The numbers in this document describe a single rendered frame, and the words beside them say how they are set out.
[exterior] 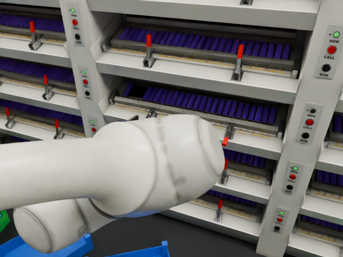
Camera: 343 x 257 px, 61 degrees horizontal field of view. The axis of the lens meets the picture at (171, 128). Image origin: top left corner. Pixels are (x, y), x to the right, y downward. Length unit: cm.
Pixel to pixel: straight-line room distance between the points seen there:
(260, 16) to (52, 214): 61
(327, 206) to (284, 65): 47
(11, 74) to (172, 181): 115
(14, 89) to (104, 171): 110
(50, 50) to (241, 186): 80
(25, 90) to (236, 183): 89
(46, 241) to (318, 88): 67
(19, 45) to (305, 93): 95
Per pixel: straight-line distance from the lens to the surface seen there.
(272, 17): 77
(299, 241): 120
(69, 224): 40
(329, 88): 81
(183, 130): 31
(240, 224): 118
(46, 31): 117
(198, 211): 120
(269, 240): 118
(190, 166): 30
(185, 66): 88
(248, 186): 104
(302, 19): 76
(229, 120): 93
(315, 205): 106
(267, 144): 92
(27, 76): 133
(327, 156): 94
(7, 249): 134
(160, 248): 117
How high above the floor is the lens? 101
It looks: 33 degrees down
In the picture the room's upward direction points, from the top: straight up
